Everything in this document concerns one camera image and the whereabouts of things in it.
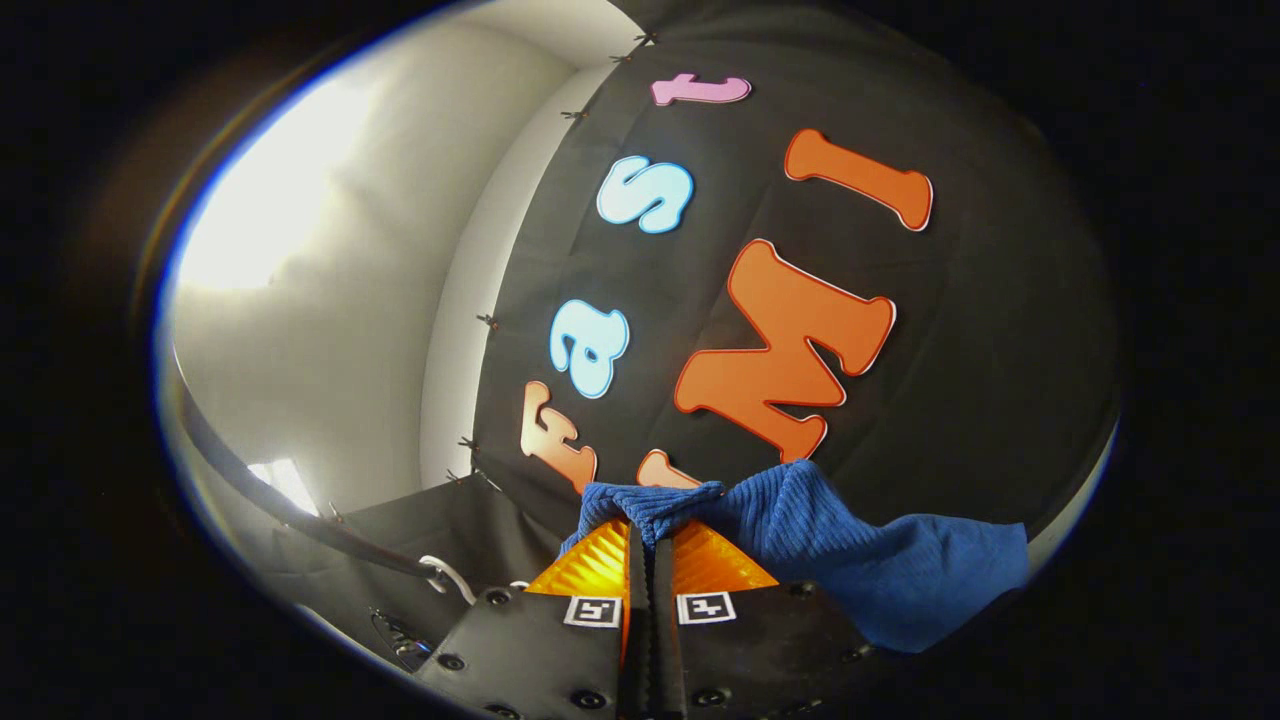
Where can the white clothes hanger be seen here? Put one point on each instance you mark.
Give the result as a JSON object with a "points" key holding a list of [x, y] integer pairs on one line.
{"points": [[452, 575]]}

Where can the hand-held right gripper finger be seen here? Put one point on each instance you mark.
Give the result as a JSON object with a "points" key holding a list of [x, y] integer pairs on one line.
{"points": [[665, 650], [640, 640]]}

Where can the blue knit jacket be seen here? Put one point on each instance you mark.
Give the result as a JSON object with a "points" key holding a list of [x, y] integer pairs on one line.
{"points": [[860, 560]]}

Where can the black backdrop cloth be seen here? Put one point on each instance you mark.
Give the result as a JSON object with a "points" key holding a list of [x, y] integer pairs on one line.
{"points": [[950, 400]]}

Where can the black clothes rack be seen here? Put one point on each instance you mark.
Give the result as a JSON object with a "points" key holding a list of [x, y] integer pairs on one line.
{"points": [[260, 492]]}

